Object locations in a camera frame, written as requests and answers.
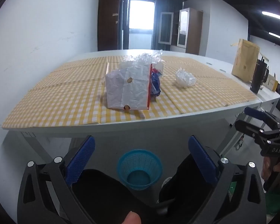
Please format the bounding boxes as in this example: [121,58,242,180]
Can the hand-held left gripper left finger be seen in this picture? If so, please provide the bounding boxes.
[17,135,96,224]

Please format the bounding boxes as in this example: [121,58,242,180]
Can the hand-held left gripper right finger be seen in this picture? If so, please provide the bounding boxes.
[188,135,267,224]

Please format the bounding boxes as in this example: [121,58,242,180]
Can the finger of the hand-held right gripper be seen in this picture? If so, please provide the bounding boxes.
[244,107,280,127]
[234,120,271,146]

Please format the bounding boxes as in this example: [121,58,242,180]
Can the blue plastic basket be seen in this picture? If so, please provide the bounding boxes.
[117,149,163,191]

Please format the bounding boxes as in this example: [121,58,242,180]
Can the clear plastic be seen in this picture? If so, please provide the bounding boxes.
[175,67,197,87]

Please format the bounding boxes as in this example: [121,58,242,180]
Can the white paper bag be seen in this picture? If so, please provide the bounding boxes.
[105,63,153,111]

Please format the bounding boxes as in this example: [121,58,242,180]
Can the blue snack wrapper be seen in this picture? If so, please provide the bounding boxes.
[150,68,163,98]

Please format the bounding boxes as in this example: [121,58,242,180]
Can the clear plastic wrap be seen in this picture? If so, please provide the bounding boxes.
[120,50,165,70]

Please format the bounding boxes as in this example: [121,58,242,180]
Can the person's right hand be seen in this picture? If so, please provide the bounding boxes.
[261,155,280,182]

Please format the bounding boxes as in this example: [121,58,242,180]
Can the person's left hand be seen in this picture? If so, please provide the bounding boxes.
[121,211,141,224]

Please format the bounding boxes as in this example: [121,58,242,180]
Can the yellow box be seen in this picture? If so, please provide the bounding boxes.
[264,73,279,92]

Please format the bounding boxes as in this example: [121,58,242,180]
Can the black tumbler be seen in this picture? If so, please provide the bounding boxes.
[250,59,270,94]

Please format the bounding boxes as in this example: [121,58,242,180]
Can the person's black trousers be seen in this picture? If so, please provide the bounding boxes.
[71,154,231,224]

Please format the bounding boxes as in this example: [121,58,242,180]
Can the brown paper bag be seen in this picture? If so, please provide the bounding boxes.
[231,38,260,83]

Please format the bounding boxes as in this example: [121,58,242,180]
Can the white table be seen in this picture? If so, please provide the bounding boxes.
[1,49,280,168]

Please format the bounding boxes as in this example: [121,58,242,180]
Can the yellow checkered tablecloth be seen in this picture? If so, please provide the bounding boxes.
[1,55,262,131]

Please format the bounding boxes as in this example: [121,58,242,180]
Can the glass door cabinet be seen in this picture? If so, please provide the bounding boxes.
[159,7,203,55]

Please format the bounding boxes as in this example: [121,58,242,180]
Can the brown wooden wardrobe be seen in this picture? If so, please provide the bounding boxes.
[97,0,123,51]

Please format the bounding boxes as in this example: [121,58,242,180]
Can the bright balcony door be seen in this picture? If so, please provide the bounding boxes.
[122,0,157,50]

